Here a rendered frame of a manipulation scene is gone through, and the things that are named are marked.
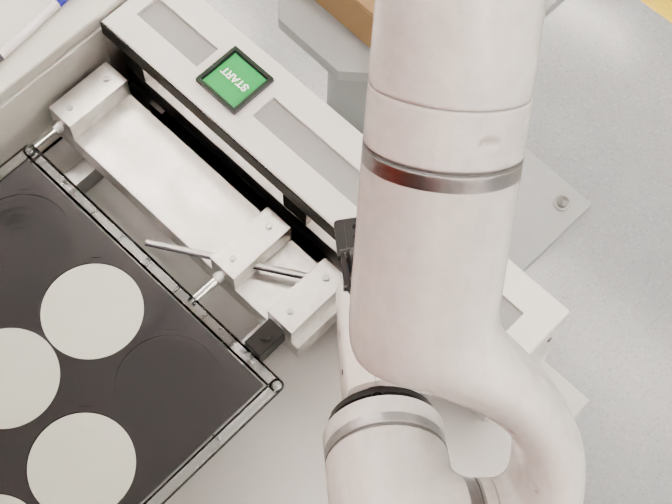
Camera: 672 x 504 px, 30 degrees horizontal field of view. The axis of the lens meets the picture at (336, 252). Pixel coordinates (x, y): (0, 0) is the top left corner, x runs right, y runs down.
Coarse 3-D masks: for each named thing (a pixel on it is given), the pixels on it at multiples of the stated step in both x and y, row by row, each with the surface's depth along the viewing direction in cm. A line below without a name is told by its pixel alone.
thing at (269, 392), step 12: (276, 384) 119; (264, 396) 118; (252, 408) 118; (240, 420) 117; (228, 432) 117; (216, 444) 116; (192, 456) 116; (204, 456) 116; (180, 468) 116; (192, 468) 115; (168, 480) 115; (180, 480) 115; (156, 492) 115; (168, 492) 115
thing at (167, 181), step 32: (128, 96) 134; (96, 128) 132; (128, 128) 133; (160, 128) 133; (96, 160) 131; (128, 160) 131; (160, 160) 131; (192, 160) 131; (128, 192) 130; (160, 192) 130; (192, 192) 130; (224, 192) 130; (160, 224) 129; (192, 224) 128; (224, 224) 128; (192, 256) 128; (288, 256) 127; (224, 288) 128; (256, 288) 125; (288, 288) 126; (320, 320) 124
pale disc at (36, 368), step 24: (0, 336) 120; (24, 336) 120; (0, 360) 119; (24, 360) 120; (48, 360) 120; (0, 384) 119; (24, 384) 119; (48, 384) 119; (0, 408) 118; (24, 408) 118
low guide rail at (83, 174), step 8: (80, 160) 134; (72, 168) 134; (80, 168) 134; (88, 168) 134; (72, 176) 133; (80, 176) 133; (88, 176) 134; (96, 176) 135; (80, 184) 134; (88, 184) 135
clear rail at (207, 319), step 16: (32, 144) 129; (32, 160) 129; (48, 160) 128; (48, 176) 128; (64, 176) 128; (64, 192) 127; (80, 192) 127; (96, 208) 126; (112, 224) 125; (128, 240) 125; (144, 256) 124; (160, 272) 123; (176, 288) 123; (192, 304) 122; (208, 320) 121; (224, 336) 121; (240, 352) 120; (256, 368) 120
